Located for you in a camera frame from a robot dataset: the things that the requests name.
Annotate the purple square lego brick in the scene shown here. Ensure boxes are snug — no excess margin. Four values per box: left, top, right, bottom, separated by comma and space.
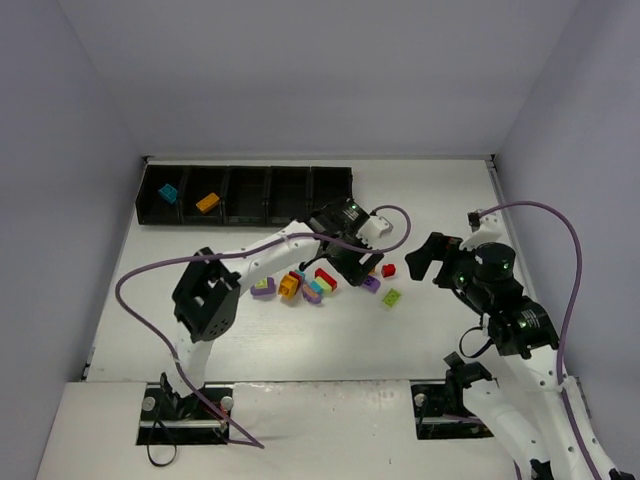
361, 275, 381, 294

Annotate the red small lego brick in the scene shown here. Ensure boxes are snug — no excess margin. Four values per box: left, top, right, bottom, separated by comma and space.
381, 264, 397, 278

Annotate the lime green lego brick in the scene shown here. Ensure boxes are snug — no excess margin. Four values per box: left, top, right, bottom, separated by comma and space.
382, 288, 402, 308

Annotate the purple heart lego plate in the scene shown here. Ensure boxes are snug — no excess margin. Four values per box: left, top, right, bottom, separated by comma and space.
250, 277, 277, 299

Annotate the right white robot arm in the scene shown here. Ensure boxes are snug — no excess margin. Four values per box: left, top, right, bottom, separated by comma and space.
405, 232, 630, 479

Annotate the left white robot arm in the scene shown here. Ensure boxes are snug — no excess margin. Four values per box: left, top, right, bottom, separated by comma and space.
172, 198, 393, 390

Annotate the red long lego brick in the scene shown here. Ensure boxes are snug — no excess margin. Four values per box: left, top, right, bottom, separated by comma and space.
315, 268, 337, 291

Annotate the yellow green lego brick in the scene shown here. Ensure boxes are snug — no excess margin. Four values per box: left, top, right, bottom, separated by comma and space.
315, 277, 334, 295

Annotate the teal pink lego brick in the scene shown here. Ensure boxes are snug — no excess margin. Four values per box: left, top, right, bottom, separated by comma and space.
294, 269, 324, 297

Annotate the purple oval lego piece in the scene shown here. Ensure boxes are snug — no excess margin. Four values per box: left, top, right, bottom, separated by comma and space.
301, 285, 323, 305

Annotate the orange yellow lego brick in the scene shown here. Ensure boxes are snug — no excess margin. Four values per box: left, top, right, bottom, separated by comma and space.
278, 271, 302, 300

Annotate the orange long lego brick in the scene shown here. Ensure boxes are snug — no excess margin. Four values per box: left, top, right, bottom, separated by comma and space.
195, 192, 220, 215

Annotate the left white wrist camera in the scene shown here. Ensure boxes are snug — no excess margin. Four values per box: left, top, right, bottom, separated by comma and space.
356, 215, 393, 248

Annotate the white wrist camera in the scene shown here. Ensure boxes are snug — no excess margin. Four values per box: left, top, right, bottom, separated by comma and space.
356, 215, 393, 248
459, 211, 503, 251

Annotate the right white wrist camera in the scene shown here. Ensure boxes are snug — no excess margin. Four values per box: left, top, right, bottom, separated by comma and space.
459, 211, 503, 251

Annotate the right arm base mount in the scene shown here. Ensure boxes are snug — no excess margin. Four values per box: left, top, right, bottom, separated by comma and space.
410, 381, 493, 441

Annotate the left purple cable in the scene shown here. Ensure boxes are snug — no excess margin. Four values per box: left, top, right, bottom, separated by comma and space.
115, 204, 412, 450

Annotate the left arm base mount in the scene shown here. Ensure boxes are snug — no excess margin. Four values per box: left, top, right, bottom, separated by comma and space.
136, 383, 229, 446

